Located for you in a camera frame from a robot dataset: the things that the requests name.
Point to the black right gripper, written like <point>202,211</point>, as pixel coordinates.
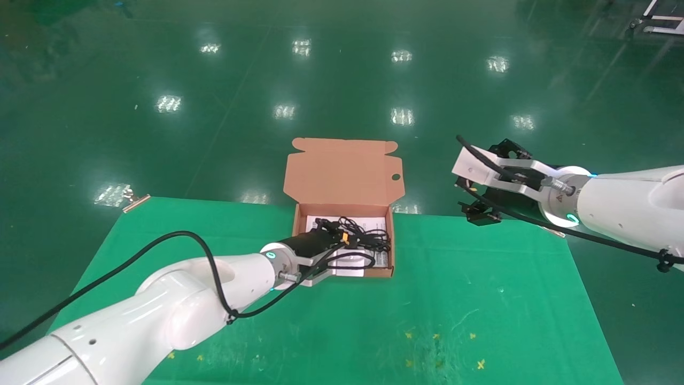
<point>513,203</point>

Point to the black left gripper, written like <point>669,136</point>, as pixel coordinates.
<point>318,245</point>

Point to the open brown cardboard box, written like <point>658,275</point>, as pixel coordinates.
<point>342,176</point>

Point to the white printed instruction sheet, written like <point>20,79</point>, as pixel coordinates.
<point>380,258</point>

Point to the metal binder clip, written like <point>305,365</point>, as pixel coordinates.
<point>136,203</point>
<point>556,233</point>

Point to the green table mat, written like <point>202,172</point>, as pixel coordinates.
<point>454,321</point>

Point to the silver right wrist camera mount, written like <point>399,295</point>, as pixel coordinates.
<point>475,163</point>

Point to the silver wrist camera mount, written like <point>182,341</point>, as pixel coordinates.
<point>320,272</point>
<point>475,163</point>

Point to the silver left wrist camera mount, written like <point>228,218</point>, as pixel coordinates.
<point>320,272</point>

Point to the white metal frame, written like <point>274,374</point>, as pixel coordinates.
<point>662,31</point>

